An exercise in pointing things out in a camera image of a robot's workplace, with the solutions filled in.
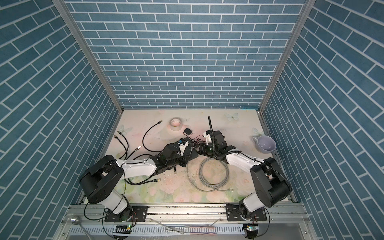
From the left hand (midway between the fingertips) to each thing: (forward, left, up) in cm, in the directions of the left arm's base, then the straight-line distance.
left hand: (192, 157), depth 88 cm
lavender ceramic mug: (+11, -49, -4) cm, 50 cm away
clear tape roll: (+30, +12, -6) cm, 33 cm away
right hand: (+4, -2, +4) cm, 6 cm away
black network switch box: (+2, +1, +3) cm, 4 cm away
